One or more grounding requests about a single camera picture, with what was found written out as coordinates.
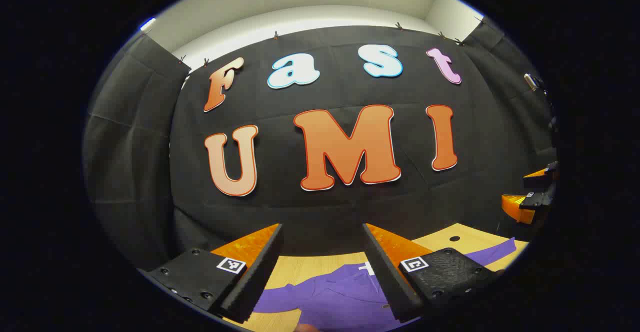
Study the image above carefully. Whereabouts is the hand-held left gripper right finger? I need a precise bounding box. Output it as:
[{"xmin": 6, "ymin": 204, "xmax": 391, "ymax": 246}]
[{"xmin": 362, "ymin": 223, "xmax": 506, "ymax": 323}]

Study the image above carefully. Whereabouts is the purple knit shirt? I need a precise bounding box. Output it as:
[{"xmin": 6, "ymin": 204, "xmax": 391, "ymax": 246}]
[{"xmin": 252, "ymin": 237, "xmax": 517, "ymax": 332}]

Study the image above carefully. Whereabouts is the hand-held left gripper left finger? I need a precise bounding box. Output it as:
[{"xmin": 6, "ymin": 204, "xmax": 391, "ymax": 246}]
[{"xmin": 137, "ymin": 223, "xmax": 285, "ymax": 324}]

